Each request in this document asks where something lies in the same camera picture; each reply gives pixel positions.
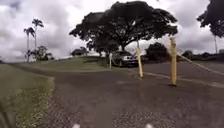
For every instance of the tall palm tree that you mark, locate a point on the tall palm tree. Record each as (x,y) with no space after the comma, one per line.
(36,23)

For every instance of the grass field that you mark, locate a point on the grass field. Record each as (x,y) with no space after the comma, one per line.
(66,64)

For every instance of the shorter palm tree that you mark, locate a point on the shorter palm tree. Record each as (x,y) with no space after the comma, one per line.
(29,31)

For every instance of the distant dark hedge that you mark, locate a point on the distant dark hedge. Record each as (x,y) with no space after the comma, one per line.
(200,56)

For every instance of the white post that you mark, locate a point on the white post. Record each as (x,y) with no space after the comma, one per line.
(110,60)

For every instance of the short yellow post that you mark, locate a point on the short yellow post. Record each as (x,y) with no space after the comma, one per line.
(139,63)

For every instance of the tall yellow post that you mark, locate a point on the tall yellow post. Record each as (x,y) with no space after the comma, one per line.
(173,63)

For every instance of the parked car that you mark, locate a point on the parked car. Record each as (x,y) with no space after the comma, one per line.
(124,58)

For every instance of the round dark tree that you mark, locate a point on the round dark tree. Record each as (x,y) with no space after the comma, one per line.
(156,51)

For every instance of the small distant tree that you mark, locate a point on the small distant tree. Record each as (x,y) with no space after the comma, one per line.
(80,51)

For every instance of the large spreading dark tree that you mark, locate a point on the large spreading dark tree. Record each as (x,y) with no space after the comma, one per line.
(123,23)

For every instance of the tall dark tree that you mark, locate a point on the tall dark tree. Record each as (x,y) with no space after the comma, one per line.
(215,16)

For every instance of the robot's own part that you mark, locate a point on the robot's own part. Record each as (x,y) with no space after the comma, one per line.
(76,126)
(149,126)

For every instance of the dark asphalt road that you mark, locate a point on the dark asphalt road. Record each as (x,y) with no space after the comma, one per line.
(100,100)

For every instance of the grass verge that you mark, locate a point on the grass verge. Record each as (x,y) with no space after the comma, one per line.
(20,86)

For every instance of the bushy small tree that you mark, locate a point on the bushy small tree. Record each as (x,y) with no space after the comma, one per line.
(41,53)

